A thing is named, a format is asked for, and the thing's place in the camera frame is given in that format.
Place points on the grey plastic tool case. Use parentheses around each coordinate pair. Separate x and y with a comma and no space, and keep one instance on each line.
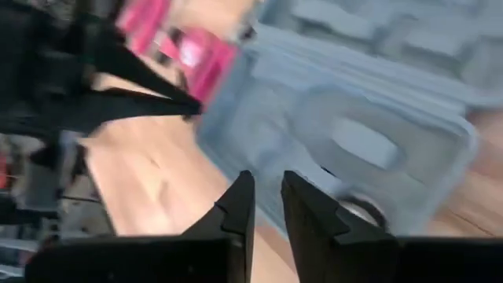
(314,118)

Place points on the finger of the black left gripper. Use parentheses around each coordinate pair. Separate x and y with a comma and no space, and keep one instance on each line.
(149,80)
(137,108)

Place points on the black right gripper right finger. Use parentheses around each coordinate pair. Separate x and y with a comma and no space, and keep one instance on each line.
(353,259)

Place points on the pink object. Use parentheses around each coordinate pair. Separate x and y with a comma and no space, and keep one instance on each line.
(204,63)

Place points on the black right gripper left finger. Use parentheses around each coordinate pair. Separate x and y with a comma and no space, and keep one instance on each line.
(177,259)

